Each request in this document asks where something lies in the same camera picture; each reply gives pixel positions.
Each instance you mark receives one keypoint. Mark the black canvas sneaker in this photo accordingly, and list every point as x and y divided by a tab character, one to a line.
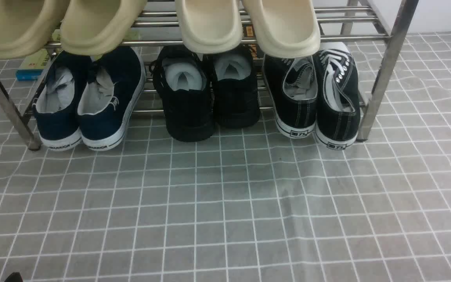
338	107
293	89

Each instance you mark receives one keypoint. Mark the steel shoe rack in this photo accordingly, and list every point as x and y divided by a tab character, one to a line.
360	21

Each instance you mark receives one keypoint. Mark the right black mesh sneaker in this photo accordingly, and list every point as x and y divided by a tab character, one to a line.
234	82

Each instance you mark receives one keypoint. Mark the black mesh sneaker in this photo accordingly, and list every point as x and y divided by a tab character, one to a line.
234	82
182	84

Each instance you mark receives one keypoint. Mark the grey grid floor cloth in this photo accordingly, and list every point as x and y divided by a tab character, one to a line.
245	205

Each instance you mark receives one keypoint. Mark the left black mesh sneaker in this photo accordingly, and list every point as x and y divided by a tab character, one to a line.
182	84

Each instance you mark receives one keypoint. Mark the black and orange book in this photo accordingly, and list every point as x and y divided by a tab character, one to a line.
248	32

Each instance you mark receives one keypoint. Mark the left cream foam slipper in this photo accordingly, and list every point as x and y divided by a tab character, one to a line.
209	26

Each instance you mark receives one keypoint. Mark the cream foam slipper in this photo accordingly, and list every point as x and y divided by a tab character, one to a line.
285	28
209	26

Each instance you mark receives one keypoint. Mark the right cream foam slipper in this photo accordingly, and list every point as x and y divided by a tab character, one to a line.
285	28

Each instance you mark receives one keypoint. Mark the right navy canvas sneaker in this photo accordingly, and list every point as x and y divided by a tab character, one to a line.
114	84

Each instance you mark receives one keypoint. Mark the navy canvas sneaker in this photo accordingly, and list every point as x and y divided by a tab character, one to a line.
114	84
55	108

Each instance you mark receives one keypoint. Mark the left navy canvas sneaker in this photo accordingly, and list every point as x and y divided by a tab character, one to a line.
55	108

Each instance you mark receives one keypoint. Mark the right olive foam slipper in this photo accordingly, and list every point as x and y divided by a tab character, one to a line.
96	27

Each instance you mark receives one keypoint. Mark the olive foam slipper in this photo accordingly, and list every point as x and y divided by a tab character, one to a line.
96	27
27	25

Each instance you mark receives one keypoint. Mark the green and blue book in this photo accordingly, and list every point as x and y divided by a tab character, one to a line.
33	65

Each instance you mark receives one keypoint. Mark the left olive foam slipper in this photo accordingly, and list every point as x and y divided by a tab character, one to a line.
27	25

